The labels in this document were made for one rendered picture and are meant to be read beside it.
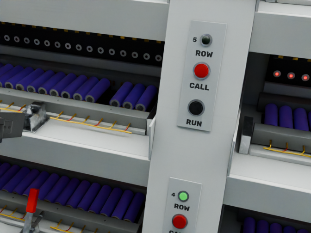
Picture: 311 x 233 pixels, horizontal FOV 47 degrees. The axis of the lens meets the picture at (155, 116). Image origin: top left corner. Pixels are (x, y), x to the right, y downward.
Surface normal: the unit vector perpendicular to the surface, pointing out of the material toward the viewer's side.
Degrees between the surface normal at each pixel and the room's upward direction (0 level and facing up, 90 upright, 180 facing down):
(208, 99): 90
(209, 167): 90
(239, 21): 90
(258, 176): 19
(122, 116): 109
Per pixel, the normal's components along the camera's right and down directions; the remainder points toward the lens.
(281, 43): -0.28, 0.49
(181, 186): -0.25, 0.18
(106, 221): 0.03, -0.86
